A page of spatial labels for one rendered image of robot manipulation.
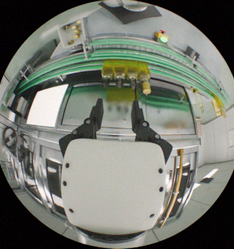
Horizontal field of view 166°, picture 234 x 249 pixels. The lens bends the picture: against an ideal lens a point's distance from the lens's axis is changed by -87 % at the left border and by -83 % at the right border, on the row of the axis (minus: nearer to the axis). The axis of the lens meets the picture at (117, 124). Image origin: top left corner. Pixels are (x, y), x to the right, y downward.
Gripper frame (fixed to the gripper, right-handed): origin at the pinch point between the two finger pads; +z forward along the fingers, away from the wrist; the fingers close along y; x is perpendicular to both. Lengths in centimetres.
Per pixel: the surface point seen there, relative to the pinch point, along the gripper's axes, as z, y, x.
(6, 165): -38, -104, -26
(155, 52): 46, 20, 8
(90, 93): 33.8, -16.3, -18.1
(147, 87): 23.0, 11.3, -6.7
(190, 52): 48, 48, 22
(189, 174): -12, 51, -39
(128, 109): 24.2, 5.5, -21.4
